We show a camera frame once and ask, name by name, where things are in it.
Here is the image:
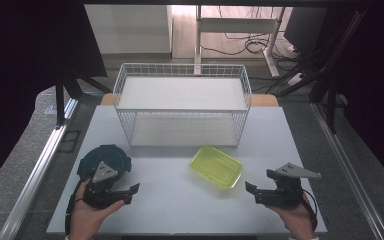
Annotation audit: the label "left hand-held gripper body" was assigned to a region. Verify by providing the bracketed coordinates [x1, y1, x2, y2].
[82, 160, 133, 211]

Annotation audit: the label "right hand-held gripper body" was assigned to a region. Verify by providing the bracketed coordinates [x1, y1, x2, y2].
[255, 162, 322, 210]

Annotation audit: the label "green plastic container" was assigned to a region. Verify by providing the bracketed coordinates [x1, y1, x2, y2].
[188, 145, 244, 191]

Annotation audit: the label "person's left hand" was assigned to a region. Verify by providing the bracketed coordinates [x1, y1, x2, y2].
[68, 179, 126, 240]

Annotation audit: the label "person's right hand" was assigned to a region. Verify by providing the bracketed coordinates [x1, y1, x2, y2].
[267, 193, 318, 240]

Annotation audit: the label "wooden table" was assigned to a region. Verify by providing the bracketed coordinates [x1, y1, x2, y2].
[100, 92, 280, 108]

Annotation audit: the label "black metal stand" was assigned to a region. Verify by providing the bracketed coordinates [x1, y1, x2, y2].
[275, 9, 369, 135]
[54, 64, 113, 130]

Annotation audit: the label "dark curtain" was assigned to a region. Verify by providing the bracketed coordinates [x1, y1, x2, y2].
[313, 0, 384, 186]
[0, 0, 108, 196]

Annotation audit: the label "white cabinet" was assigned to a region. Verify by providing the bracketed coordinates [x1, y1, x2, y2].
[84, 4, 174, 56]

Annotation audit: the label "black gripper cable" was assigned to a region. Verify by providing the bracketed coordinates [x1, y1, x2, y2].
[300, 188, 319, 232]

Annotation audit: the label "aluminium rail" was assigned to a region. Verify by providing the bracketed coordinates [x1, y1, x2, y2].
[311, 101, 384, 240]
[0, 98, 80, 240]

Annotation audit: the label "white wire rack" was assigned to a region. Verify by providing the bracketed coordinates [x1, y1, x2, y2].
[112, 62, 253, 149]

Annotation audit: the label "black floor cables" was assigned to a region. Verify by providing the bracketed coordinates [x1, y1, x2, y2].
[199, 5, 303, 63]

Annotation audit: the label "white desk frame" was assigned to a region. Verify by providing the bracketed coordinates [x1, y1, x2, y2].
[194, 4, 286, 79]

